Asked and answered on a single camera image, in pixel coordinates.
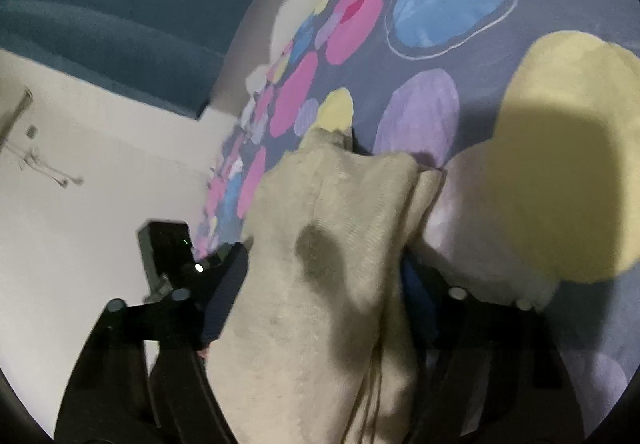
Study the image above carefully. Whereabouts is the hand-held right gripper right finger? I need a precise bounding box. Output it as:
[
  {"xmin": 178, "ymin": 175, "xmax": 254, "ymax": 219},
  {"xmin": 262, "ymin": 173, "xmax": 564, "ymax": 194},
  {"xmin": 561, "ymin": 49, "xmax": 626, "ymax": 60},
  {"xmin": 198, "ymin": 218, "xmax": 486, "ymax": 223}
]
[{"xmin": 399, "ymin": 251, "xmax": 586, "ymax": 444}]

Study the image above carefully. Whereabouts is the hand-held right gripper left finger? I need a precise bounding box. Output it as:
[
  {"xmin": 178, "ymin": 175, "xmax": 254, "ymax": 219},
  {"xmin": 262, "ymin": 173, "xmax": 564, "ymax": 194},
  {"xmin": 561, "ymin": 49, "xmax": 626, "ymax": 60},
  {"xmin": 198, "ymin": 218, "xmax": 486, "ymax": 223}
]
[{"xmin": 52, "ymin": 241, "xmax": 251, "ymax": 444}]

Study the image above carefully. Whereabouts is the beige garment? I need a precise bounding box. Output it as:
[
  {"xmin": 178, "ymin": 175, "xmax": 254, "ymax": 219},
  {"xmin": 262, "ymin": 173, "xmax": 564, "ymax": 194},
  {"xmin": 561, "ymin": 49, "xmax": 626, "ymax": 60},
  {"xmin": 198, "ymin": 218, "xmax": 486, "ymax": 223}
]
[{"xmin": 202, "ymin": 126, "xmax": 446, "ymax": 444}]

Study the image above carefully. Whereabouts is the metal strip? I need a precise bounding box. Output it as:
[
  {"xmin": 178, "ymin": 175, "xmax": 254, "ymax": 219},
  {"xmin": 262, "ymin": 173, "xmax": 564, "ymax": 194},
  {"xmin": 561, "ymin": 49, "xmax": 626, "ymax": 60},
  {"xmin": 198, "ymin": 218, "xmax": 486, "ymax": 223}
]
[{"xmin": 0, "ymin": 89, "xmax": 33, "ymax": 150}]

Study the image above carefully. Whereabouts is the colourful dotted blanket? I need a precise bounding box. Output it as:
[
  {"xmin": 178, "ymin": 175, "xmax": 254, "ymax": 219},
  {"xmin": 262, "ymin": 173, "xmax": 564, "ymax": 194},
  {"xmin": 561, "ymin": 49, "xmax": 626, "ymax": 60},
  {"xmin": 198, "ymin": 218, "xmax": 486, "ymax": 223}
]
[{"xmin": 192, "ymin": 0, "xmax": 640, "ymax": 440}]

